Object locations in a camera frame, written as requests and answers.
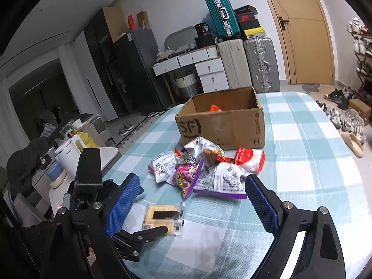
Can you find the small white red snack bag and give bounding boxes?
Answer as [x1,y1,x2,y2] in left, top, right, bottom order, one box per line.
[148,151,178,185]

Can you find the red white snack pouch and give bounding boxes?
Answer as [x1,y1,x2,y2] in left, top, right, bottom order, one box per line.
[234,147,266,173]

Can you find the clear cracker pack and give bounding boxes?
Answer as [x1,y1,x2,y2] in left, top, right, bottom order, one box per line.
[142,204,184,236]

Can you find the silver purple snack bag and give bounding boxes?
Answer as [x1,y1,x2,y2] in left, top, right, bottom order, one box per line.
[193,162,250,199]

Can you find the pink purple candy bag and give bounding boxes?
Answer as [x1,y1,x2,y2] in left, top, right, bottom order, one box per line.
[166,160,204,201]

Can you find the silver noodle snack bag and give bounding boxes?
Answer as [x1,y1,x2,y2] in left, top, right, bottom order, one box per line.
[183,137,233,167]

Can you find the red chips bag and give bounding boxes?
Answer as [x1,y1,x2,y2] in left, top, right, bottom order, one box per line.
[210,105,223,112]

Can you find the blue Oreo pack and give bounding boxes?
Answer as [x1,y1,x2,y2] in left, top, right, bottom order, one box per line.
[135,187,146,201]

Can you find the dotted floor mat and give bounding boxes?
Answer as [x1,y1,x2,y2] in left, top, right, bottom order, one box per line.
[107,111,166,149]

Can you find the white electric kettle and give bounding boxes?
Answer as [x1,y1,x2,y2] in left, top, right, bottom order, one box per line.
[56,135,86,177]

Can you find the teal white plaid tablecloth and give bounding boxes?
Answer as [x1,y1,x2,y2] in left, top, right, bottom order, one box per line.
[107,92,371,278]

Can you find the grey slippers pair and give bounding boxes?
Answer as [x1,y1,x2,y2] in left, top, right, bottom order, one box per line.
[118,122,134,137]

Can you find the SF Express cardboard box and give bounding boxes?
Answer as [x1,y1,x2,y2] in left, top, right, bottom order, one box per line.
[175,87,266,150]

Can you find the black refrigerator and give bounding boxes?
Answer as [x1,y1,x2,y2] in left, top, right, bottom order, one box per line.
[113,29,172,113]

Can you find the beige foam slipper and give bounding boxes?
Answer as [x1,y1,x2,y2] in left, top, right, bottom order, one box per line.
[340,132,364,158]

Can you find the woven laundry basket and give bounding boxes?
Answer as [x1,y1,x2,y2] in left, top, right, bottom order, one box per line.
[175,71,200,99]

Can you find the small cardboard box on floor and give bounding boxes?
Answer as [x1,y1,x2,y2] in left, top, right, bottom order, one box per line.
[349,98,371,124]

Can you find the white drawer desk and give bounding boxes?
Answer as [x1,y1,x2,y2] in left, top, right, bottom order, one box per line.
[153,45,229,93]

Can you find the silver aluminium suitcase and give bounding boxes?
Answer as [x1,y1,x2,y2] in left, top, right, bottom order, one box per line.
[243,37,280,93]

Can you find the beige hard suitcase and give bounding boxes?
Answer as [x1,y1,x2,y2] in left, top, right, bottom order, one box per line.
[217,39,252,89]

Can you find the grey oval mirror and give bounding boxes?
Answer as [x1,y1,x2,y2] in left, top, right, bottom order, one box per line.
[164,26,197,50]

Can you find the wooden door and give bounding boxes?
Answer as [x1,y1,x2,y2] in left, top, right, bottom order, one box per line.
[267,0,335,84]

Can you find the stack of shoe boxes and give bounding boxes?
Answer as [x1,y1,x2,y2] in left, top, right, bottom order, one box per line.
[234,4,266,40]

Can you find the teal hard suitcase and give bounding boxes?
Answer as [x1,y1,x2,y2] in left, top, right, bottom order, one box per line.
[205,0,241,38]

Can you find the wooden shoe rack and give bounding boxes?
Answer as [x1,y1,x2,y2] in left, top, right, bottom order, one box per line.
[346,17,371,101]

